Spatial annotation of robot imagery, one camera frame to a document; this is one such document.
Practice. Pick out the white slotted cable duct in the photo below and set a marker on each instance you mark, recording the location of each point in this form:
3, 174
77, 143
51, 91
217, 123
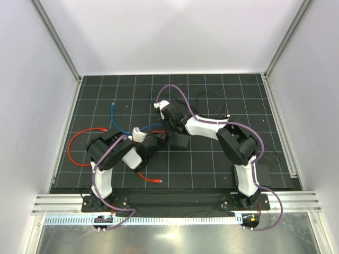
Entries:
99, 220

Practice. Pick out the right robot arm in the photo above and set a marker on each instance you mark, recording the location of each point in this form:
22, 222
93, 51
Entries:
238, 143

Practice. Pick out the black network switch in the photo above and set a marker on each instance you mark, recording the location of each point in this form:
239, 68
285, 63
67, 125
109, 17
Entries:
178, 141

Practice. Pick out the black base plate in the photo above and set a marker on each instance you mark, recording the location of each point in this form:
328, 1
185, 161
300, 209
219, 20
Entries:
176, 202

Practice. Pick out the right aluminium frame post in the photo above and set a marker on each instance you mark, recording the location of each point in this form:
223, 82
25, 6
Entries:
296, 21

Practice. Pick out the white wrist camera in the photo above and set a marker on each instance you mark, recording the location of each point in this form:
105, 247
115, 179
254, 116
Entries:
137, 135
161, 104

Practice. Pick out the aluminium front rail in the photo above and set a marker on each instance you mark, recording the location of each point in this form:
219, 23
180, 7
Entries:
293, 201

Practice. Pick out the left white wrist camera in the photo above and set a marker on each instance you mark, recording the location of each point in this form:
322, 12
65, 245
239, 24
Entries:
137, 135

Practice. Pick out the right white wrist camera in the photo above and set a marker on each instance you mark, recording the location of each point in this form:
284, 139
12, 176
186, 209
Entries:
161, 104

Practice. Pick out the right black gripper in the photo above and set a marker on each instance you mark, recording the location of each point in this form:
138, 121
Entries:
164, 120

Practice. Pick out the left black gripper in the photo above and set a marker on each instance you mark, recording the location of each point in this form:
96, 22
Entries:
161, 137

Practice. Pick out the aluminium frame post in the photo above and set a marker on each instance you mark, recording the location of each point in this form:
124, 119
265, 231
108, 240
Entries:
296, 21
46, 21

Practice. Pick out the black flat block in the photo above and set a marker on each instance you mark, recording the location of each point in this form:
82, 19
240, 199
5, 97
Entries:
263, 175

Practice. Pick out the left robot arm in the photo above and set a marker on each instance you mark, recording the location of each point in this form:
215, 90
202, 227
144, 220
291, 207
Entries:
109, 148

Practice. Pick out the black grid mat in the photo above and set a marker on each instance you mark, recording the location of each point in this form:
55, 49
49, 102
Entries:
124, 102

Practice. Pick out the left aluminium frame post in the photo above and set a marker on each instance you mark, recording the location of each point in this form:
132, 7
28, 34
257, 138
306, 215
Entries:
46, 21

